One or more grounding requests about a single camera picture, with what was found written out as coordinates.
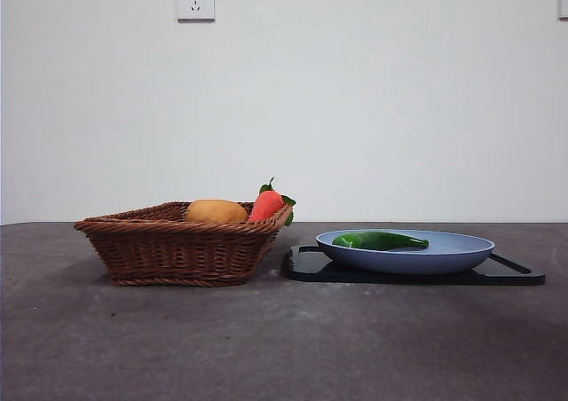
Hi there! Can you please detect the orange toy carrot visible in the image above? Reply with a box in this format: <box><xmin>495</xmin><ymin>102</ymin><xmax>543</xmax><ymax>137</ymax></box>
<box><xmin>247</xmin><ymin>177</ymin><xmax>297</xmax><ymax>228</ymax></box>

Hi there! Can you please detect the green chili pepper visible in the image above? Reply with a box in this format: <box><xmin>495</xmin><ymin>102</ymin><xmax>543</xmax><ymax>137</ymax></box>
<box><xmin>331</xmin><ymin>230</ymin><xmax>430</xmax><ymax>251</ymax></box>

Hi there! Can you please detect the white wall socket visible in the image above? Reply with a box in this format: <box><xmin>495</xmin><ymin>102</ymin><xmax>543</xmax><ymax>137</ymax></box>
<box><xmin>177</xmin><ymin>0</ymin><xmax>217</xmax><ymax>23</ymax></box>

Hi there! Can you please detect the blue round plate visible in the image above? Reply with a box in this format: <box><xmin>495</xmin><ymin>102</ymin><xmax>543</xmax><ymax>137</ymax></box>
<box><xmin>315</xmin><ymin>229</ymin><xmax>495</xmax><ymax>276</ymax></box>

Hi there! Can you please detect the yellow-brown potato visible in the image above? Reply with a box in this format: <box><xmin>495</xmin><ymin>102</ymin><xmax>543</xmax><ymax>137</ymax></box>
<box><xmin>185</xmin><ymin>199</ymin><xmax>249</xmax><ymax>224</ymax></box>

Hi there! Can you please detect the brown wicker basket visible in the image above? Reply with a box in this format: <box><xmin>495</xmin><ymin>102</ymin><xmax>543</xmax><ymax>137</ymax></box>
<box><xmin>73</xmin><ymin>200</ymin><xmax>295</xmax><ymax>287</ymax></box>

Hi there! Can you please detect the black cutting board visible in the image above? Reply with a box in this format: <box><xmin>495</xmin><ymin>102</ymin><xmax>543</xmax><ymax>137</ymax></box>
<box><xmin>281</xmin><ymin>243</ymin><xmax>547</xmax><ymax>286</ymax></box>

